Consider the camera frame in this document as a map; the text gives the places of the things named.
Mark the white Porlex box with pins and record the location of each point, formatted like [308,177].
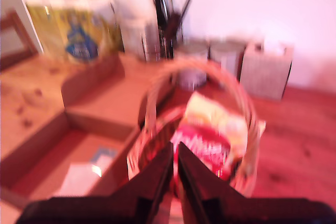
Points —
[132,37]

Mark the brown cardboard box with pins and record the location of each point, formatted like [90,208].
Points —
[99,103]

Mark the red egg bag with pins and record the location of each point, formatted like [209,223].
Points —
[207,140]

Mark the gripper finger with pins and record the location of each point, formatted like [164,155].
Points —
[155,182]
[199,187]

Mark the woven wicker basket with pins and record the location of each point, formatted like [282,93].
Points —
[250,161]

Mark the white paper label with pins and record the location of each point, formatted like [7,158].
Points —
[78,179]

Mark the brown wooden frame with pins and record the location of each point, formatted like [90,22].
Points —
[23,40]

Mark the white wicker box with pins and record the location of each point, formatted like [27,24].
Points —
[262,77]

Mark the yellow kitchen towel pack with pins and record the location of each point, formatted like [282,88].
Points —
[81,40]

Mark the black thin stick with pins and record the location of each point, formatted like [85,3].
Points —
[162,6]
[157,1]
[187,1]

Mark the red tin can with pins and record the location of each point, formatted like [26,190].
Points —
[225,53]

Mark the white tin can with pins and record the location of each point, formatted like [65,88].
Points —
[191,51]

